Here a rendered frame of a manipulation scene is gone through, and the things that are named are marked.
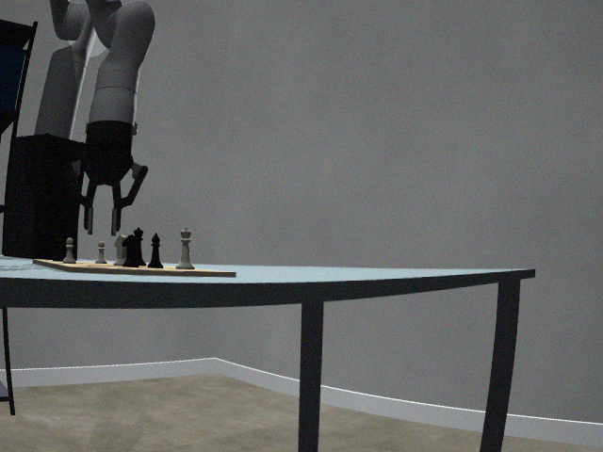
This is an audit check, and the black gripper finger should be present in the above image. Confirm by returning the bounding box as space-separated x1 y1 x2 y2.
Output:
111 159 148 236
65 158 102 234

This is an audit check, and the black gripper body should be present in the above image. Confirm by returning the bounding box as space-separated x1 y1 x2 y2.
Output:
80 121 134 186

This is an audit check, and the white pawn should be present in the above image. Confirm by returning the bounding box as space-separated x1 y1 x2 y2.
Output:
95 241 107 264
63 238 76 264

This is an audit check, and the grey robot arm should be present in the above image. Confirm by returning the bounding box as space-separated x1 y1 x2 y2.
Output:
34 0 155 139

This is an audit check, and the brown and cream chessboard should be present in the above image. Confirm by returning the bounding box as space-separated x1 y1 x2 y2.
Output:
33 259 236 277

